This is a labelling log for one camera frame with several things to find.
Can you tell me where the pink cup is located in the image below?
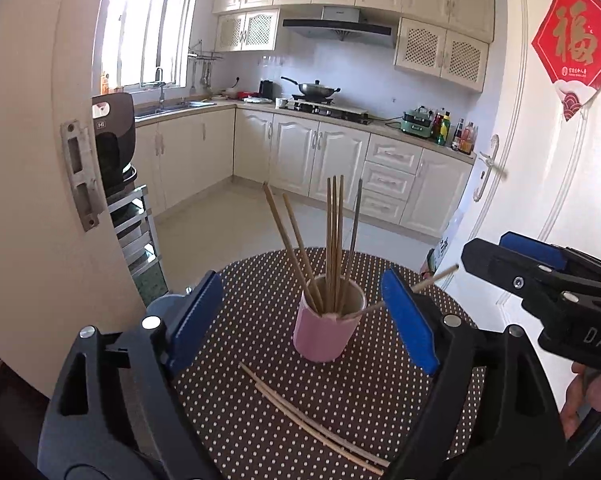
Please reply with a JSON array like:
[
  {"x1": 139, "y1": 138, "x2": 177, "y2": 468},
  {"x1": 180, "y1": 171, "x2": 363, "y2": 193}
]
[{"x1": 293, "y1": 274, "x2": 367, "y2": 364}]

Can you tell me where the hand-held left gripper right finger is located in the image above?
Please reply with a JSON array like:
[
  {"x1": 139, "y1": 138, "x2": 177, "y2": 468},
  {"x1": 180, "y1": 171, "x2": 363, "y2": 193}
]
[{"x1": 380, "y1": 267, "x2": 569, "y2": 480}]

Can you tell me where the metal door handle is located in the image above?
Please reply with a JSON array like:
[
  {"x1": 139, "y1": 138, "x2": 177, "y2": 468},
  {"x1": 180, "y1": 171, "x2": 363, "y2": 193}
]
[{"x1": 473, "y1": 134, "x2": 508, "y2": 203}]

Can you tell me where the black kitchen appliance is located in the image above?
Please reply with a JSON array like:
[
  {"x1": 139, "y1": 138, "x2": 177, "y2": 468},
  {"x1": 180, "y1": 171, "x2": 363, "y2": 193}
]
[{"x1": 91, "y1": 92, "x2": 138, "y2": 196}]

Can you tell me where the kitchen window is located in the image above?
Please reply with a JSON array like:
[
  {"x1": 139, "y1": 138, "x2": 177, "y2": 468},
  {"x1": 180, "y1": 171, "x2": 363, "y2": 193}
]
[{"x1": 93, "y1": 0, "x2": 201, "y2": 93}]

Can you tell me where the single wooden chopstick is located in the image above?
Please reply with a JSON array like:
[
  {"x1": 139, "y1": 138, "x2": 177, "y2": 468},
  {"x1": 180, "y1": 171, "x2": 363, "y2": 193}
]
[
  {"x1": 351, "y1": 264, "x2": 460, "y2": 319},
  {"x1": 239, "y1": 361, "x2": 391, "y2": 467},
  {"x1": 255, "y1": 383, "x2": 385, "y2": 476}
]

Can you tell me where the hanging kitchen utensil rack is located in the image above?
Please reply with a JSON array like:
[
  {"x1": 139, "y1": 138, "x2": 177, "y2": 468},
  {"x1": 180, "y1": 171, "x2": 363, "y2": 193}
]
[{"x1": 187, "y1": 40, "x2": 231, "y2": 95}]

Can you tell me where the white door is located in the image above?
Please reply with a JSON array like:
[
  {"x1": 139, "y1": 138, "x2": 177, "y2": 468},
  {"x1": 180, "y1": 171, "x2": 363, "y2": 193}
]
[{"x1": 450, "y1": 0, "x2": 601, "y2": 361}]

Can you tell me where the person's right hand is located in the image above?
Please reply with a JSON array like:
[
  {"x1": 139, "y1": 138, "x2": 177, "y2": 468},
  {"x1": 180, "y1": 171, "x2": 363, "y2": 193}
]
[{"x1": 559, "y1": 362, "x2": 601, "y2": 441}]

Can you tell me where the gas stove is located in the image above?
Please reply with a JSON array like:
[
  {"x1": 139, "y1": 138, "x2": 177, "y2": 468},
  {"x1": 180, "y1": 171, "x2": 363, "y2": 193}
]
[{"x1": 290, "y1": 99, "x2": 373, "y2": 125}]

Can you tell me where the metal storage rack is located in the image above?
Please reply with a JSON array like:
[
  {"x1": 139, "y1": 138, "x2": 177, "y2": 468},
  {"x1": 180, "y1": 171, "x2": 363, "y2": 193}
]
[{"x1": 108, "y1": 182, "x2": 164, "y2": 281}]

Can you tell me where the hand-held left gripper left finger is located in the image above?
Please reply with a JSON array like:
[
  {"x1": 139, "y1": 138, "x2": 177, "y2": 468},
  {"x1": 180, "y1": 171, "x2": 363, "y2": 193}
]
[{"x1": 38, "y1": 270, "x2": 226, "y2": 480}]

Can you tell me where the red diamond door decoration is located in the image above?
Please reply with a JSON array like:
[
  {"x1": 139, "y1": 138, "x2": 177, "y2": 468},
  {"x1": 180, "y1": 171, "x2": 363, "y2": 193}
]
[{"x1": 531, "y1": 0, "x2": 601, "y2": 122}]

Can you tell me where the white printed bag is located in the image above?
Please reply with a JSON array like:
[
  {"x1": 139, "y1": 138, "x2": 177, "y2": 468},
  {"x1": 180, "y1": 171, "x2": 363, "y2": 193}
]
[{"x1": 423, "y1": 207, "x2": 467, "y2": 281}]

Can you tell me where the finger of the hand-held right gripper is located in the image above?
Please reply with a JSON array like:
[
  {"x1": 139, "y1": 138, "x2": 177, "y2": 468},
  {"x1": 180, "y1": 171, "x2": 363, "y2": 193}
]
[
  {"x1": 460, "y1": 238, "x2": 601, "y2": 312},
  {"x1": 499, "y1": 231, "x2": 601, "y2": 278}
]

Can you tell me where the metal door strike plate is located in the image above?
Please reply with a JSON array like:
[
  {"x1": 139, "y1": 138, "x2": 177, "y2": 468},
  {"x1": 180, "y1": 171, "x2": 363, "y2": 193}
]
[{"x1": 60, "y1": 119, "x2": 104, "y2": 233}]

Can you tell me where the brown polka dot tablecloth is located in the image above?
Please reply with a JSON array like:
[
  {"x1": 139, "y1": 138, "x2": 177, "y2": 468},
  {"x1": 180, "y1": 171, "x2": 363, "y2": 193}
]
[{"x1": 125, "y1": 246, "x2": 486, "y2": 480}]

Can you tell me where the black wok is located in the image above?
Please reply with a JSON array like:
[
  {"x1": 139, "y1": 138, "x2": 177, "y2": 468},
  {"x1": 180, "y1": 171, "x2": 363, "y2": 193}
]
[{"x1": 280, "y1": 76, "x2": 342, "y2": 101}]

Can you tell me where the steel kitchen sink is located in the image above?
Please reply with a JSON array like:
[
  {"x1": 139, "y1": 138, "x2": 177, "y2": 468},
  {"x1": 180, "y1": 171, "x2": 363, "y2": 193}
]
[{"x1": 133, "y1": 100, "x2": 216, "y2": 121}]

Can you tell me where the green electric pot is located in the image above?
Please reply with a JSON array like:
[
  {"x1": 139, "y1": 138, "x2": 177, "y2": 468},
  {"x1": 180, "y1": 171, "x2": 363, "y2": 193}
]
[{"x1": 401, "y1": 106, "x2": 435, "y2": 137}]

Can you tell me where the row of condiment bottles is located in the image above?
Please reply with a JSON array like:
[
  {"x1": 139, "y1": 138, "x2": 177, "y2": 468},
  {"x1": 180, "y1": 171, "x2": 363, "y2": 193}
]
[{"x1": 430, "y1": 107, "x2": 478, "y2": 156}]

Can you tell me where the range hood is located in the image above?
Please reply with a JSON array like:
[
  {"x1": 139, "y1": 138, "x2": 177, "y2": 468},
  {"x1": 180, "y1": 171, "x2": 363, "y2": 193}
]
[{"x1": 282, "y1": 6, "x2": 398, "y2": 50}]

